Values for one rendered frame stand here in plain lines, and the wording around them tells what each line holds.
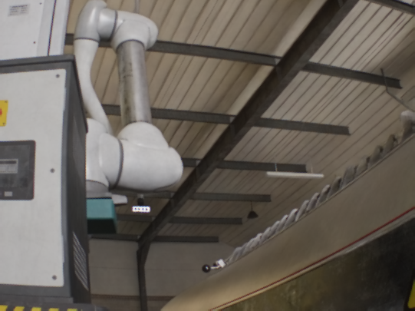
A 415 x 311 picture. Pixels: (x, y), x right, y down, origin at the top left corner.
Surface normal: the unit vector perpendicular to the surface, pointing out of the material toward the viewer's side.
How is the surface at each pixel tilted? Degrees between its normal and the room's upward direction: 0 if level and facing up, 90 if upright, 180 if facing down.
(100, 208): 90
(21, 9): 90
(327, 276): 90
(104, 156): 92
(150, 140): 77
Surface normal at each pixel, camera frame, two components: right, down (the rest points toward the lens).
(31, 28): 0.09, -0.43
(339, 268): -0.95, -0.07
